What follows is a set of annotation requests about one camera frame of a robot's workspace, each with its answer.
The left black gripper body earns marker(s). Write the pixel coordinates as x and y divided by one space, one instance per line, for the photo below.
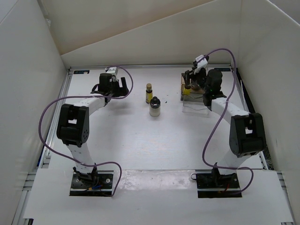
116 91

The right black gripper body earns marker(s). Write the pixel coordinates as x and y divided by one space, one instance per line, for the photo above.
199 79

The yellow label bottle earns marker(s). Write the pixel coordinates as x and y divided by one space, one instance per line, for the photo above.
186 91
149 93

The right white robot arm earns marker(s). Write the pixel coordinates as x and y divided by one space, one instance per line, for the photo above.
246 135

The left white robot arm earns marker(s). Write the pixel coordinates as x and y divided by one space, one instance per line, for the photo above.
74 120

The tiered clear acrylic rack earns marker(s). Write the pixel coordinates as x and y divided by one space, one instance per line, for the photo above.
194 102

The white powder jar black cap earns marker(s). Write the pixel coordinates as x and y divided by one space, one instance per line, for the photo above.
155 105

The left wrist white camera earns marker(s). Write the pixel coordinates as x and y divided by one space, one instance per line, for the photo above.
111 70

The aluminium table frame rail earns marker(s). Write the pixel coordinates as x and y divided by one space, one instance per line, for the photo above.
72 68

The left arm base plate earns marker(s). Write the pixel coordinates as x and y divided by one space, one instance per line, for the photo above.
101 186

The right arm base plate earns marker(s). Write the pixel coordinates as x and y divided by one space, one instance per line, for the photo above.
217 186

